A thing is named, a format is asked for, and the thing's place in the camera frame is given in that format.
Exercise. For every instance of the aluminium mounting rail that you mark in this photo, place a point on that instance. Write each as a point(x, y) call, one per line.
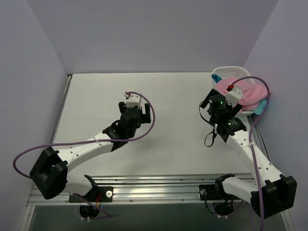
point(156, 189)

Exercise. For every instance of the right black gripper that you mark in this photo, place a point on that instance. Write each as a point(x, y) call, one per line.
point(206, 100)

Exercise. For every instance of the teal t shirt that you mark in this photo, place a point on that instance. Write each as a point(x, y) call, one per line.
point(261, 106)

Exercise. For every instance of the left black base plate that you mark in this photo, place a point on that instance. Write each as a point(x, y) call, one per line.
point(100, 194)

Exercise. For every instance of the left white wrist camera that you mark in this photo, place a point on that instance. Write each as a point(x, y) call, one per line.
point(132, 100)

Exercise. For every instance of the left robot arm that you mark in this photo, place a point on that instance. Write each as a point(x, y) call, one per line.
point(51, 172)

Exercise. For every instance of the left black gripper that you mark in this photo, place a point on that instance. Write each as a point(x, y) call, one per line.
point(147, 113)

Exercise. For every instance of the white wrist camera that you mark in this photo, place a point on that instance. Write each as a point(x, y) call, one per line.
point(132, 100)
point(234, 95)

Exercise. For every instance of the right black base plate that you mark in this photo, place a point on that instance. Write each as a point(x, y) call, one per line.
point(207, 192)

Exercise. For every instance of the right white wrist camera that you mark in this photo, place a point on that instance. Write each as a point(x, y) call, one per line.
point(234, 95)

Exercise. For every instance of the white plastic basket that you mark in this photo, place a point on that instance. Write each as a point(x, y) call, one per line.
point(235, 72)

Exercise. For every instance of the pink t shirt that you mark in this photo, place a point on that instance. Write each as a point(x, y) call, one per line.
point(243, 92)

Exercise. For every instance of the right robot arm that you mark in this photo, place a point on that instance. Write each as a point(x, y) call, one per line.
point(272, 192)

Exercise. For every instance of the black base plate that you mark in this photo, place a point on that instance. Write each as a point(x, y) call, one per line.
point(207, 192)
point(100, 194)

